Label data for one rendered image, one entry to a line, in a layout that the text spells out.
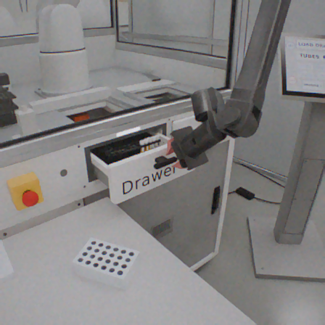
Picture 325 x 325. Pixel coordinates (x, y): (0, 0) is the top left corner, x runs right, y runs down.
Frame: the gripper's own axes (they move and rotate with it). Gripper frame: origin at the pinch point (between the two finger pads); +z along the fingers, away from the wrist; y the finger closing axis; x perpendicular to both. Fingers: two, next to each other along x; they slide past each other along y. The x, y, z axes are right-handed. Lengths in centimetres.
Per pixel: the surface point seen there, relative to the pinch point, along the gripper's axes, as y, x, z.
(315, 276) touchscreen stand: -83, -82, 38
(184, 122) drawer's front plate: 11.2, -17.8, 8.9
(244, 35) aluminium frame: 32, -49, -9
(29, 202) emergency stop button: 3.9, 36.7, 8.3
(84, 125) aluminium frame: 17.5, 16.9, 5.6
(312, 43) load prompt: 24, -88, -14
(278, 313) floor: -84, -49, 42
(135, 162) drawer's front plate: 2.6, 10.5, 0.3
